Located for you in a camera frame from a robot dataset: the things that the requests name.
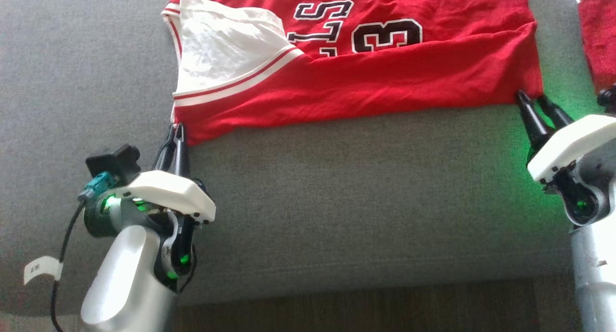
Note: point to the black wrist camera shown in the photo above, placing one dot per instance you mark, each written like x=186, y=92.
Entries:
x=113, y=161
x=607, y=98

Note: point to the red white-trimmed basketball jersey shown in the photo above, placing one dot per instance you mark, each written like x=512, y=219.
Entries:
x=385, y=82

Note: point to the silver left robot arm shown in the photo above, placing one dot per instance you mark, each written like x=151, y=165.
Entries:
x=125, y=274

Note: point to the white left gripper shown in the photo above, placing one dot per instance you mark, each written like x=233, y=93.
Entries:
x=168, y=192

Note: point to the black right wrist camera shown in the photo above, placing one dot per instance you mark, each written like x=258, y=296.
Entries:
x=607, y=98

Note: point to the red shorts with white band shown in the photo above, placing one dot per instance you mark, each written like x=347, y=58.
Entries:
x=601, y=38

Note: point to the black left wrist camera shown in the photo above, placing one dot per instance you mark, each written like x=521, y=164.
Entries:
x=113, y=161

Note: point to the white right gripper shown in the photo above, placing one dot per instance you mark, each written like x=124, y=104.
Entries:
x=572, y=144

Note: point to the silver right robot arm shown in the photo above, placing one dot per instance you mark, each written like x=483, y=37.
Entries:
x=596, y=264

